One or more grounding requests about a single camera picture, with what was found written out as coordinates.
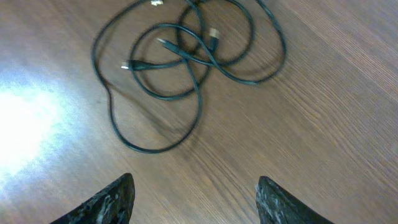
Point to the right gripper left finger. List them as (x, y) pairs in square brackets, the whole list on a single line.
[(112, 205)]

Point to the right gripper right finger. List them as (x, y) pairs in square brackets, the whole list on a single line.
[(275, 205)]

